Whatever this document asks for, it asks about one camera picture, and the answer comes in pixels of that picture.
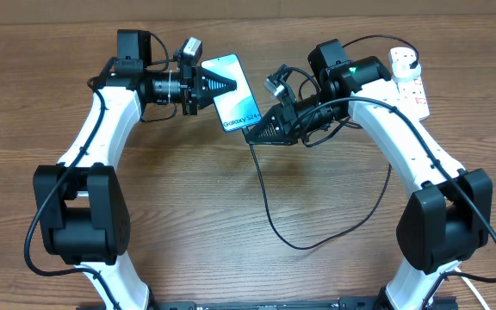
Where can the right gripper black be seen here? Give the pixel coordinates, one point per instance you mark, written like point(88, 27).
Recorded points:
point(286, 117)

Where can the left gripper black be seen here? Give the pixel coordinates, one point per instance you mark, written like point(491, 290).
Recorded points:
point(205, 78)

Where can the blue screen Galaxy smartphone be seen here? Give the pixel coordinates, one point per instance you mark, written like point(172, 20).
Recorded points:
point(236, 108)

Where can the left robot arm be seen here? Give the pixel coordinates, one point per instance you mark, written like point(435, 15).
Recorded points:
point(82, 224)

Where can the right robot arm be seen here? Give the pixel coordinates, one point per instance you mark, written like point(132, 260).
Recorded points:
point(447, 215)

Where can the white charger plug adapter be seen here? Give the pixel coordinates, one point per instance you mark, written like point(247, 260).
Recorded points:
point(402, 72)

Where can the white power strip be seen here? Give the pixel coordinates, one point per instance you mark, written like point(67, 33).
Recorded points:
point(414, 91)

